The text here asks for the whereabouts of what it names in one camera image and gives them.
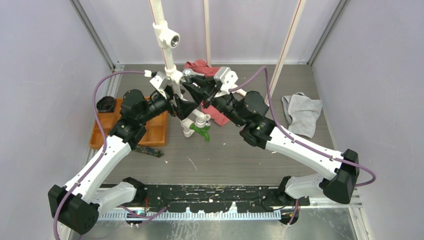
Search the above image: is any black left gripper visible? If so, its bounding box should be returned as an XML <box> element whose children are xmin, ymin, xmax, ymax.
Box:
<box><xmin>138</xmin><ymin>86</ymin><xmax>199</xmax><ymax>125</ymax></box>

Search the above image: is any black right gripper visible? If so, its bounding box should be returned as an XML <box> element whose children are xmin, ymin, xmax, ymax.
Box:
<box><xmin>184</xmin><ymin>74</ymin><xmax>247</xmax><ymax>127</ymax></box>

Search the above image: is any chrome water faucet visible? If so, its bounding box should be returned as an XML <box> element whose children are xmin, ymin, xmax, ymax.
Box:
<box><xmin>182</xmin><ymin>68</ymin><xmax>205</xmax><ymax>83</ymax></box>

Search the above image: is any white PVC pipe frame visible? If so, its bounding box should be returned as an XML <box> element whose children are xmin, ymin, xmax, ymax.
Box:
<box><xmin>148</xmin><ymin>0</ymin><xmax>307</xmax><ymax>138</ymax></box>

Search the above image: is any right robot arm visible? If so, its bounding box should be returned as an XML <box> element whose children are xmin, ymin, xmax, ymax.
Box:
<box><xmin>182</xmin><ymin>76</ymin><xmax>359</xmax><ymax>206</ymax></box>

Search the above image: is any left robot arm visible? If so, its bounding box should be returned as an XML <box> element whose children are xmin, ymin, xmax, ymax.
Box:
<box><xmin>48</xmin><ymin>86</ymin><xmax>200</xmax><ymax>235</ymax></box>

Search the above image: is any green plastic faucet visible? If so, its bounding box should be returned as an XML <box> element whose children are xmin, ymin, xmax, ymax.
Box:
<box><xmin>190</xmin><ymin>120</ymin><xmax>211</xmax><ymax>142</ymax></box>

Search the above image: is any red cloth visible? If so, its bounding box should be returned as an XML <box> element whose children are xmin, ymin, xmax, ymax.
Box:
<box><xmin>184</xmin><ymin>59</ymin><xmax>230</xmax><ymax>127</ymax></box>

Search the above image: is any orange compartment tray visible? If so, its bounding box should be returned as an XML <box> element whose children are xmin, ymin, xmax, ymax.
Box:
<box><xmin>89</xmin><ymin>98</ymin><xmax>169</xmax><ymax>150</ymax></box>

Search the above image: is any unrolled dark patterned necktie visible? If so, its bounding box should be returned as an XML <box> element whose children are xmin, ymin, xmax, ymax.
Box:
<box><xmin>133</xmin><ymin>146</ymin><xmax>165</xmax><ymax>158</ymax></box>

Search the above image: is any grey cloth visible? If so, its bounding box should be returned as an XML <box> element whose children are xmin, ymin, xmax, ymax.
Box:
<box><xmin>281</xmin><ymin>92</ymin><xmax>323</xmax><ymax>139</ymax></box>

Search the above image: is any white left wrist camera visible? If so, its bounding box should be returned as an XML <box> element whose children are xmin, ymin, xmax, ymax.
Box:
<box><xmin>144</xmin><ymin>70</ymin><xmax>169</xmax><ymax>99</ymax></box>

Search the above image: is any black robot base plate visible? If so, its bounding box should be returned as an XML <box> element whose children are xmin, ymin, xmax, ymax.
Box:
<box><xmin>124</xmin><ymin>184</ymin><xmax>295</xmax><ymax>213</ymax></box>

